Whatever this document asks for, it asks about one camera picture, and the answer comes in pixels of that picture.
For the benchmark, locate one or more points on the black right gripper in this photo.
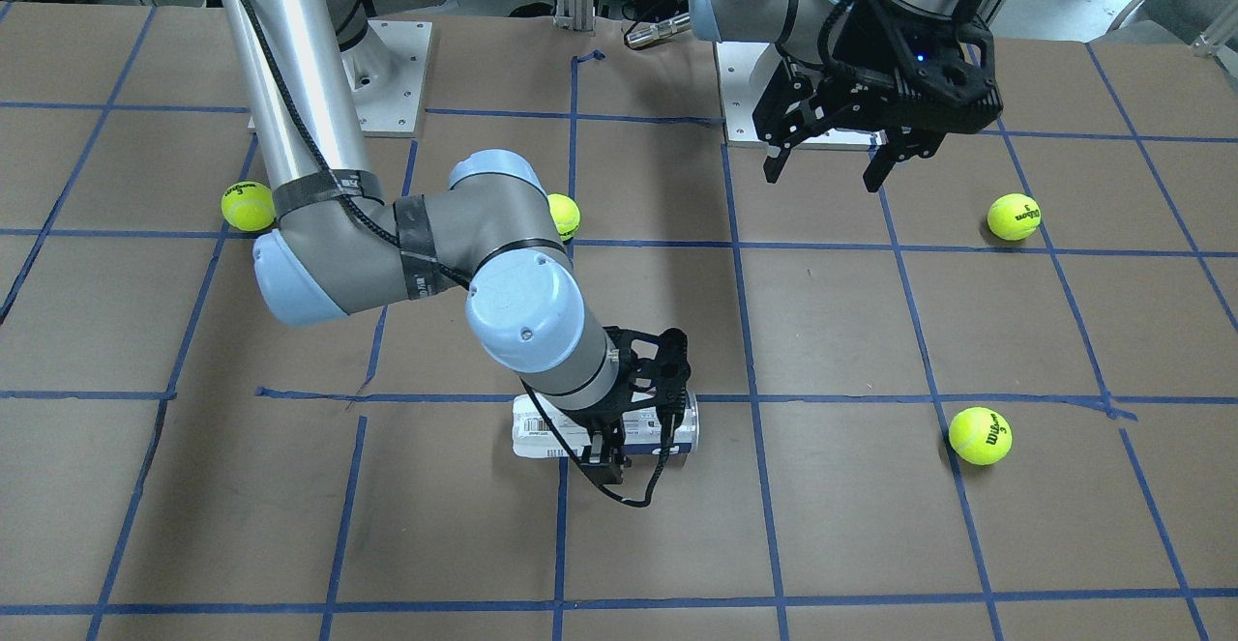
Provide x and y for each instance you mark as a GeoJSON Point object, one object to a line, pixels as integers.
{"type": "Point", "coordinates": [606, 433]}

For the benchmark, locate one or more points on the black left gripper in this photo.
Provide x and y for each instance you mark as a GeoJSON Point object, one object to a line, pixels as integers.
{"type": "Point", "coordinates": [864, 49]}

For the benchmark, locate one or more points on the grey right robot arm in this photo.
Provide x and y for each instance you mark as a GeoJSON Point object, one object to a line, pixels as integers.
{"type": "Point", "coordinates": [340, 246]}

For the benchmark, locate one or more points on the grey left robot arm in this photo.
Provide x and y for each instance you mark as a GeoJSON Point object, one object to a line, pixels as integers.
{"type": "Point", "coordinates": [797, 29]}

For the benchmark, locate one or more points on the centre Head tennis ball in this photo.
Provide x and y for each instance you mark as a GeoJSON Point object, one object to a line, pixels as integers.
{"type": "Point", "coordinates": [566, 215]}

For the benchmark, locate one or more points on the far tennis ball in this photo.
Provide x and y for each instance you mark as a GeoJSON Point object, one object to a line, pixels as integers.
{"type": "Point", "coordinates": [1013, 217]}

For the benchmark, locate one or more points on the near Wilson tennis ball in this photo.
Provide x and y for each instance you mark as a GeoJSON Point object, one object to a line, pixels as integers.
{"type": "Point", "coordinates": [980, 436]}

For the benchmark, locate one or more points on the tennis ball near base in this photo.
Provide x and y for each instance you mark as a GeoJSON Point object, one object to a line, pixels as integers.
{"type": "Point", "coordinates": [248, 206]}

